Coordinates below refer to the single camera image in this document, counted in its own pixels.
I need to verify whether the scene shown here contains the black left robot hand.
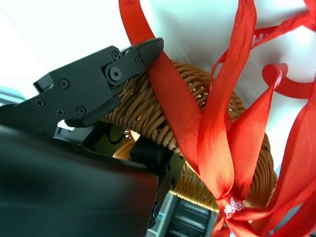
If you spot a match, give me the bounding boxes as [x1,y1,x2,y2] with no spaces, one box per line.
[0,37,174,237]

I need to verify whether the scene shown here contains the brown wicker basket red handle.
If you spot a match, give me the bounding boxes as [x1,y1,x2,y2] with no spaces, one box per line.
[98,58,277,213]

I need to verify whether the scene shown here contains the green apple in basket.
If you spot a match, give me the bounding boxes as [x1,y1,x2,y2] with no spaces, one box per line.
[95,123,130,156]

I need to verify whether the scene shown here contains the grey table slot tray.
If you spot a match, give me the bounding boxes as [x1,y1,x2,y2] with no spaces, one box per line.
[148,190,221,237]

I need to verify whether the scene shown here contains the red printed ribbon bow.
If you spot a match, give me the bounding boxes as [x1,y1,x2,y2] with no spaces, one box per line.
[118,0,316,237]

